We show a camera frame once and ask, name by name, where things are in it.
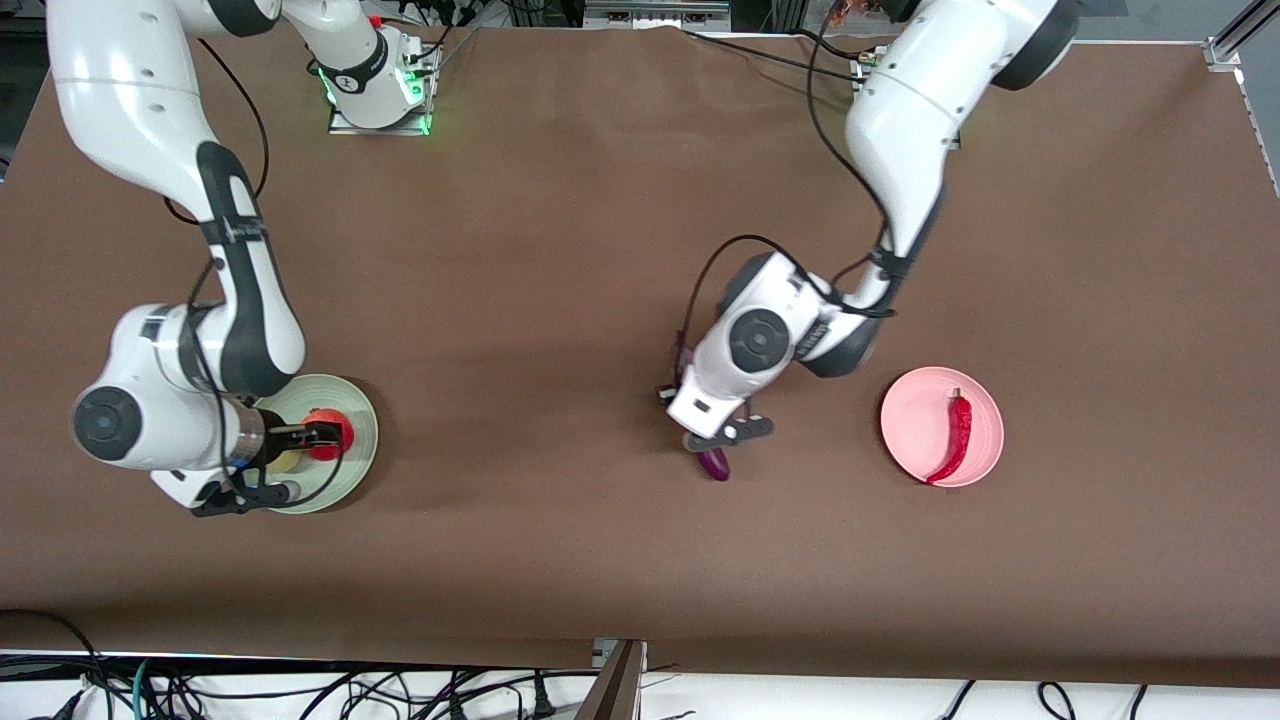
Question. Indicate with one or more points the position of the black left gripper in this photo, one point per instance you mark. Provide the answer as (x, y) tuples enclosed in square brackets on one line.
[(668, 401)]

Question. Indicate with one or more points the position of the light green plate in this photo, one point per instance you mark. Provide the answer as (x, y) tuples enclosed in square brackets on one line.
[(355, 410)]

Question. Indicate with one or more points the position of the yellow-pink peach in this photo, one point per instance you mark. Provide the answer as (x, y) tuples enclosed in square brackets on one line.
[(288, 462)]

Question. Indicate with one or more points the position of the aluminium frame profile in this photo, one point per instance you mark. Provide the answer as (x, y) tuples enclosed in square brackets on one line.
[(1222, 50)]

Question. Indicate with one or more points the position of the purple eggplant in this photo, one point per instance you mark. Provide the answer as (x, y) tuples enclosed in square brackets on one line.
[(715, 465)]

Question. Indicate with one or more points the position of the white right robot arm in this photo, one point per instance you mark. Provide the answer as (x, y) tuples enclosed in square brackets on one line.
[(130, 100)]

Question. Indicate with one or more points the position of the pink plate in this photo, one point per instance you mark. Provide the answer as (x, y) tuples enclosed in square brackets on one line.
[(915, 420)]

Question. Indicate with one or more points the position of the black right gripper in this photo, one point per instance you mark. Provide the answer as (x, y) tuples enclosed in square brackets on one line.
[(277, 441)]

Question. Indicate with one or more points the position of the red chili pepper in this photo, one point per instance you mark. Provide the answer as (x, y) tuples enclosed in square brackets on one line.
[(960, 430)]

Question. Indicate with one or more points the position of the silver post bracket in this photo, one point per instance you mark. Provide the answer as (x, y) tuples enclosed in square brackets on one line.
[(599, 655)]

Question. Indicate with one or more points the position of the table cover sheet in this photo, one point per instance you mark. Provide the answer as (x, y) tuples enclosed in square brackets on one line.
[(560, 200)]

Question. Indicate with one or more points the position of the metal camera post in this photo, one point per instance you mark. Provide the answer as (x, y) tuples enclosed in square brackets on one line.
[(615, 690)]

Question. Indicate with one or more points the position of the orange plastic toy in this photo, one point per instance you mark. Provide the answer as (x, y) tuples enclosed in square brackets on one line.
[(845, 10)]

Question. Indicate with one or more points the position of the grey metal equipment box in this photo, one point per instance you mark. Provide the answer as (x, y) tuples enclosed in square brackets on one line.
[(655, 15)]

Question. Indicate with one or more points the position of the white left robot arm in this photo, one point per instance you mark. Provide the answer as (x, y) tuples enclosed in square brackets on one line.
[(900, 120)]

